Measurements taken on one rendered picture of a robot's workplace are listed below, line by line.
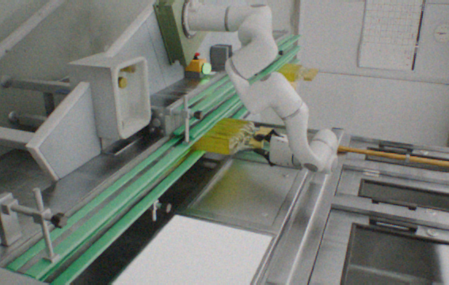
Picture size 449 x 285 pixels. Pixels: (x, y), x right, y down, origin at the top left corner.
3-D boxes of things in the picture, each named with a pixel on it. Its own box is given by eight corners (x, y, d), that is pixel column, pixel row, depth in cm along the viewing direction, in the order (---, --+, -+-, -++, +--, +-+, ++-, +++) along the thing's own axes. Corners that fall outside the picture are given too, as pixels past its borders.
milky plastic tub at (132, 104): (97, 137, 126) (122, 142, 123) (89, 65, 117) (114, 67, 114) (129, 119, 141) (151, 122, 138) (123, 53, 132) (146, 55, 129)
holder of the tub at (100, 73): (99, 153, 129) (119, 157, 126) (88, 65, 118) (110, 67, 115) (129, 133, 143) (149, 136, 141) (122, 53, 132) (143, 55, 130)
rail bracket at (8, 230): (-18, 246, 89) (64, 273, 81) (-37, 178, 82) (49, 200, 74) (1, 233, 93) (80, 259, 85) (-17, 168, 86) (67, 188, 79)
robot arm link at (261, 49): (226, 34, 134) (218, 46, 122) (260, 9, 128) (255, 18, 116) (253, 68, 138) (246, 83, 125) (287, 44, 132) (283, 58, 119)
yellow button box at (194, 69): (184, 77, 176) (199, 78, 173) (183, 58, 173) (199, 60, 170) (191, 73, 182) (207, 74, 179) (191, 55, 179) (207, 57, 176)
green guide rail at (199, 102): (171, 114, 141) (192, 117, 138) (171, 111, 141) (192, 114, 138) (291, 36, 290) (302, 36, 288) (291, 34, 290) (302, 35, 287)
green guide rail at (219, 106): (173, 134, 144) (193, 138, 141) (172, 131, 144) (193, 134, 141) (290, 46, 293) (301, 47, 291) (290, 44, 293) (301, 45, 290)
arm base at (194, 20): (179, 1, 147) (220, 2, 142) (192, -13, 155) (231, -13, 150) (187, 40, 157) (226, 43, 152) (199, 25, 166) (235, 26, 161)
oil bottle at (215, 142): (180, 147, 153) (236, 157, 146) (180, 133, 151) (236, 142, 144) (188, 142, 158) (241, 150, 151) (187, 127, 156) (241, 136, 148)
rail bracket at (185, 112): (166, 142, 141) (200, 147, 137) (163, 94, 134) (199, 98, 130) (170, 138, 143) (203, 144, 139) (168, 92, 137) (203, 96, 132)
